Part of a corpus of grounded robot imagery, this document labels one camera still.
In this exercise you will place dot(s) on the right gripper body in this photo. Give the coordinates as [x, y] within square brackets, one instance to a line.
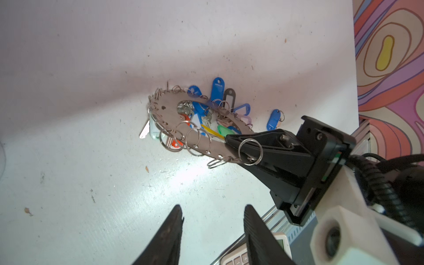
[329, 149]

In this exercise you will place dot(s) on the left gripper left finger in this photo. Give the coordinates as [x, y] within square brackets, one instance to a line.
[165, 246]

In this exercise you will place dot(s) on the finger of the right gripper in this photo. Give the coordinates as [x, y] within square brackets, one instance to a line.
[283, 172]
[268, 143]

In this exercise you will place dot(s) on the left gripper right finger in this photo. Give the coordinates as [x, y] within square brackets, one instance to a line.
[254, 225]

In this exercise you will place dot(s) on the blue tag key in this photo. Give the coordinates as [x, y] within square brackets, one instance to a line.
[276, 117]

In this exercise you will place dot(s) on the round keyring disc with keys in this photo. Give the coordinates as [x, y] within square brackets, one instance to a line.
[204, 125]

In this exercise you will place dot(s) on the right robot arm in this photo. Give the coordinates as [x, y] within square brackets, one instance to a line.
[393, 188]

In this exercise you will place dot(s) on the white pink calculator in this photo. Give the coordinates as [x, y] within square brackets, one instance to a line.
[259, 252]

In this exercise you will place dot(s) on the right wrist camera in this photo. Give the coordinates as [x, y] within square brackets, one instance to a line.
[350, 233]

